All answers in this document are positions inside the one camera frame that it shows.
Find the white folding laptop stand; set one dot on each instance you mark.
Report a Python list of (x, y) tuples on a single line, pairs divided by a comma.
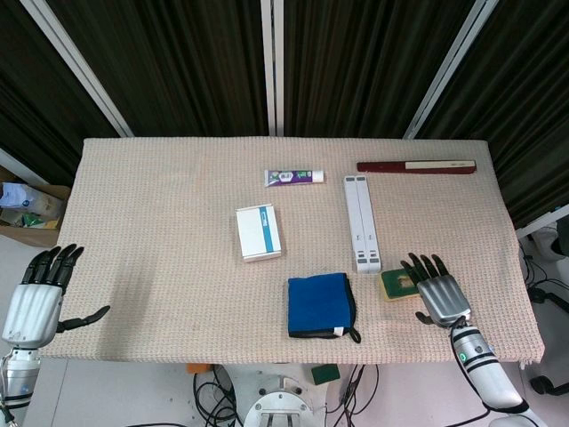
[(362, 224)]

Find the dark green rectangular block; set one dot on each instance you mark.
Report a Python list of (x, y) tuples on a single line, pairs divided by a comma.
[(324, 373)]

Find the brown cardboard box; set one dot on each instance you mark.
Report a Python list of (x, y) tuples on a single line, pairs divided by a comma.
[(33, 213)]

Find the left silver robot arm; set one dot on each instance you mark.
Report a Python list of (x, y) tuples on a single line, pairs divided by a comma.
[(15, 382)]

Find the purple toothpaste tube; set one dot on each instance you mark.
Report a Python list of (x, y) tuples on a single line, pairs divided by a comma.
[(293, 177)]

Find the dark red folding fan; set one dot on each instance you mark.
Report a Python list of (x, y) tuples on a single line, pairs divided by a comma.
[(415, 166)]

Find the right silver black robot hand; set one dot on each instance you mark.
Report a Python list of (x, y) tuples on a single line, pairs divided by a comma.
[(440, 298)]

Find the orange object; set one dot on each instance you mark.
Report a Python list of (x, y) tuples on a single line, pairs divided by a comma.
[(197, 368)]

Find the black pleated curtain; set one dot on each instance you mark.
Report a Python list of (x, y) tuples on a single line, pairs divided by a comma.
[(178, 66)]

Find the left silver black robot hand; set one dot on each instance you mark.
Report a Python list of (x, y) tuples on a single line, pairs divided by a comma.
[(32, 307)]

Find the yellow green scouring sponge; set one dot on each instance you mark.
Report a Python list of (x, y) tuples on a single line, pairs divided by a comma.
[(397, 286)]

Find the beige woven tablecloth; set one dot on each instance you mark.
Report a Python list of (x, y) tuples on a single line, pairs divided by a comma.
[(178, 249)]

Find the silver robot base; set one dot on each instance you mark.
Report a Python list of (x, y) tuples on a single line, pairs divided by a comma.
[(280, 407)]

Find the blue folded cloth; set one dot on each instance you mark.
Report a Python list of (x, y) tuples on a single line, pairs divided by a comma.
[(318, 306)]

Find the white blue carton box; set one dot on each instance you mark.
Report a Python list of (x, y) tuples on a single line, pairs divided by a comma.
[(259, 233)]

